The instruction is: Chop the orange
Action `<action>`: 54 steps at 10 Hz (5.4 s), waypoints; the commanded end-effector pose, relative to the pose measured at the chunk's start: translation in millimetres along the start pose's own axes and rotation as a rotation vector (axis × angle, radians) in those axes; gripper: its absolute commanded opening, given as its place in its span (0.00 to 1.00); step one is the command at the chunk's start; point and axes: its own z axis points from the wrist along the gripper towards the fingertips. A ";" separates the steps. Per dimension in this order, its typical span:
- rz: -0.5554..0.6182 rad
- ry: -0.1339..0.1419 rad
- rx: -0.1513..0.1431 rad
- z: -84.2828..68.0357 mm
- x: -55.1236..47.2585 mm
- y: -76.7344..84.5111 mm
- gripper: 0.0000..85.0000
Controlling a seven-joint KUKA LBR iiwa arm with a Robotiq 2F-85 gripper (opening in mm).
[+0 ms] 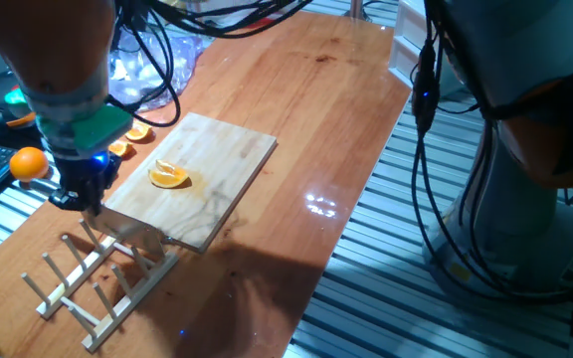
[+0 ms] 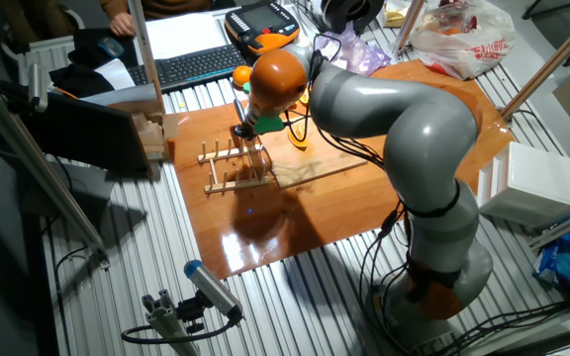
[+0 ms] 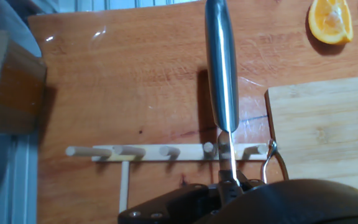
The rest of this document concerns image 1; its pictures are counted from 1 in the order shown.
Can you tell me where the purple plastic bag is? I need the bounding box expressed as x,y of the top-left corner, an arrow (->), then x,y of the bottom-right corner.
107,29 -> 206,113

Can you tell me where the bamboo cutting board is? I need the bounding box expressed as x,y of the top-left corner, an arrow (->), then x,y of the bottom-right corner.
102,111 -> 279,255

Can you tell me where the aluminium frame post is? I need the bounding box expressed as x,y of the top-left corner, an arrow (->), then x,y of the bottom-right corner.
343,0 -> 373,24

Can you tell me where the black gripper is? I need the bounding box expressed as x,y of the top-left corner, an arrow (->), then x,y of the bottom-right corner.
47,147 -> 114,218

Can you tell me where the orange wedge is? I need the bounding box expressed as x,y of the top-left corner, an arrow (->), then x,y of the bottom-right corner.
107,139 -> 134,158
154,158 -> 188,176
147,167 -> 191,190
124,121 -> 154,142

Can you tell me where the steel cleaver knife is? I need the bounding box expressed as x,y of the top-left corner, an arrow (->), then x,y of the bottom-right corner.
83,203 -> 167,259

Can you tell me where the whole orange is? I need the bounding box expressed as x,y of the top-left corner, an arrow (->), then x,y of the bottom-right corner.
9,146 -> 50,183

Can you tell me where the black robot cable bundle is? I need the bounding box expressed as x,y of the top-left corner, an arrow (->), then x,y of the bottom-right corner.
109,0 -> 573,305

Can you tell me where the white plastic bag red print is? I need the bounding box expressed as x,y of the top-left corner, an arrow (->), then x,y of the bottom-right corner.
181,0 -> 279,29

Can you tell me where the wooden peg dish rack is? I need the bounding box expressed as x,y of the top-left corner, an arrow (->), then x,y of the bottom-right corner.
20,217 -> 181,354

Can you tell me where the large brown wooden board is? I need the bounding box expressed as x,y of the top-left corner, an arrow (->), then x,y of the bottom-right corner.
0,10 -> 412,358

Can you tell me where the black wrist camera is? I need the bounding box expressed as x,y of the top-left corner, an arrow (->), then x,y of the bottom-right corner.
91,151 -> 121,187

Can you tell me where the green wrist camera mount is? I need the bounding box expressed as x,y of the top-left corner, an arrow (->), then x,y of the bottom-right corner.
35,103 -> 134,153

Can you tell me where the white box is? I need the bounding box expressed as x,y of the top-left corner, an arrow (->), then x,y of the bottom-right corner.
388,0 -> 460,98

